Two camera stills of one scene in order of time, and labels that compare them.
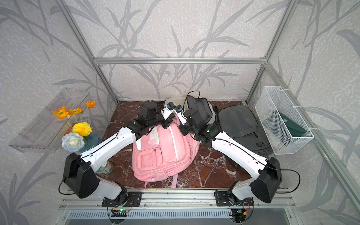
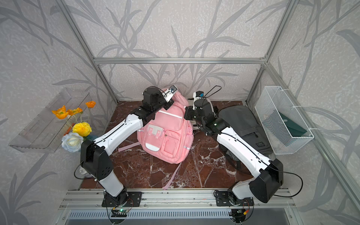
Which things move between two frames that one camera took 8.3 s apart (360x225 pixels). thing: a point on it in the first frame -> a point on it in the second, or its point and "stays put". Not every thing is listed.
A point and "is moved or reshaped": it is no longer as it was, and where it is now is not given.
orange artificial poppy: x=61 y=113 stays put
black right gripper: x=182 y=132 -> x=188 y=111
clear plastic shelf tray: x=45 y=134 stays put
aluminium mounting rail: x=176 y=199 stays put
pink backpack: x=164 y=152 is moved or reshaped
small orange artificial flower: x=91 y=104 stays put
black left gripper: x=167 y=121 -> x=168 y=103
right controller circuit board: x=239 y=214 stays put
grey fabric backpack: x=239 y=123 stays put
